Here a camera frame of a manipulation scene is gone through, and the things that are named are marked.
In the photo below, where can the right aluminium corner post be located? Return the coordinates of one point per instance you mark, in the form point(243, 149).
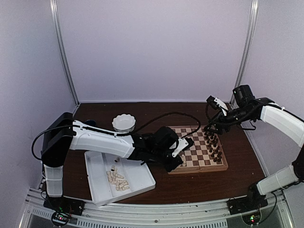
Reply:
point(248, 41)

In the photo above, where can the pile of white chess pieces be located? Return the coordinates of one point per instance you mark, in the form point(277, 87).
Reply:
point(117, 180)

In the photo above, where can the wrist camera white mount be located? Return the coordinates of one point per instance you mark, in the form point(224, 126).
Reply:
point(216, 103)
point(181, 145)

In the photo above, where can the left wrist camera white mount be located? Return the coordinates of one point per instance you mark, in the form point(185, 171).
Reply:
point(181, 145)

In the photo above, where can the white compartment tray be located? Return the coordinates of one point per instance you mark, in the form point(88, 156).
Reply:
point(102, 192)

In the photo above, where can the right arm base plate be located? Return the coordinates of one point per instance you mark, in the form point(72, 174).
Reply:
point(245, 204)

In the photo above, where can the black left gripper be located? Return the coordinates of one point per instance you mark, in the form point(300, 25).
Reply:
point(169, 167)

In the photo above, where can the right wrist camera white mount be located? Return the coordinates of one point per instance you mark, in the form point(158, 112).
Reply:
point(216, 103)

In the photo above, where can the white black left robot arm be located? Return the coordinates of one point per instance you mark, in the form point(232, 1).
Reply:
point(66, 134)

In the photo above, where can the aluminium corner post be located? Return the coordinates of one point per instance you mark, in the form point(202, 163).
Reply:
point(63, 56)
point(248, 41)

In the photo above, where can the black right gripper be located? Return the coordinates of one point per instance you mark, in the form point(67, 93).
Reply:
point(219, 124)

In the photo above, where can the left aluminium corner post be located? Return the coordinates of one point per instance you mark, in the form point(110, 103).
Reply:
point(63, 56)

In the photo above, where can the wooden chess board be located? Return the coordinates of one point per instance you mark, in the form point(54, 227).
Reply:
point(196, 157)

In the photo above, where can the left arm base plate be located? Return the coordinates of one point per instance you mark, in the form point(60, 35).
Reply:
point(66, 205)

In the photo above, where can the row of dark chess pieces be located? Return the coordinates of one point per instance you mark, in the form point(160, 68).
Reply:
point(214, 149)

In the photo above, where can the aluminium front frame rail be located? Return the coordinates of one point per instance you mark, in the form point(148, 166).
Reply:
point(208, 214)

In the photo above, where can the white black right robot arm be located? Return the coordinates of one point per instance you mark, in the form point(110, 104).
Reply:
point(276, 135)

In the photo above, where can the white scalloped bowl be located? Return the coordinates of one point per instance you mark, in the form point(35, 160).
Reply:
point(124, 123)

